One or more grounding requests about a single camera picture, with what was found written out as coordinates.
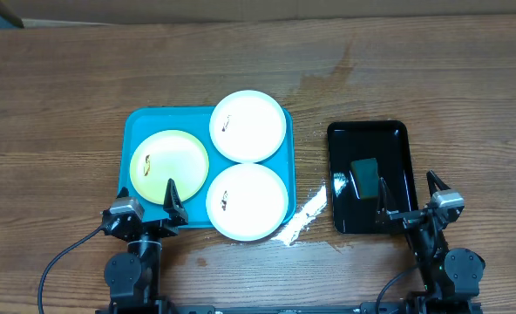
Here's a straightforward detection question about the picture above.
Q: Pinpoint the white plate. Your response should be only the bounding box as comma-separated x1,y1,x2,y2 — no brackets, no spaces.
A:
206,163,289,242
209,90,287,163

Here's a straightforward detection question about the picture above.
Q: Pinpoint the teal plastic tray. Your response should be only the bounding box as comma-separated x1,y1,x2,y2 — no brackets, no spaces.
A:
118,106,296,229

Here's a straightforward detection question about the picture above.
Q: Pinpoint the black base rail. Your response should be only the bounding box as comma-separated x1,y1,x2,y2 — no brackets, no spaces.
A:
95,301,484,314

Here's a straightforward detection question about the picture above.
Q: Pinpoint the green yellow sponge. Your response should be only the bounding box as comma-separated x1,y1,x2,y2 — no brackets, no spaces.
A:
350,158,379,200

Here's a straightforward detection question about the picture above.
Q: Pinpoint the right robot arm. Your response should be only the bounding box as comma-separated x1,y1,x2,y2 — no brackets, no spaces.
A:
374,171,485,313

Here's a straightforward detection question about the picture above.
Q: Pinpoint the yellow plate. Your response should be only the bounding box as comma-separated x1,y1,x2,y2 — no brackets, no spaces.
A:
129,130,209,205

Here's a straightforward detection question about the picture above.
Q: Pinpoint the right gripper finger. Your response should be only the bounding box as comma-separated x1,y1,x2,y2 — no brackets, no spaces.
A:
377,177,398,214
426,170,450,195

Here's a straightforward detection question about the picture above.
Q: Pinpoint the black rectangular tray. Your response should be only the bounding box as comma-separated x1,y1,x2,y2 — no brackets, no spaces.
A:
327,120,418,234

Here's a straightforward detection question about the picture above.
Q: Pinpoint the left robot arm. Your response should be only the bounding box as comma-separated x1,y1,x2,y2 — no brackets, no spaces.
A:
102,179,188,313

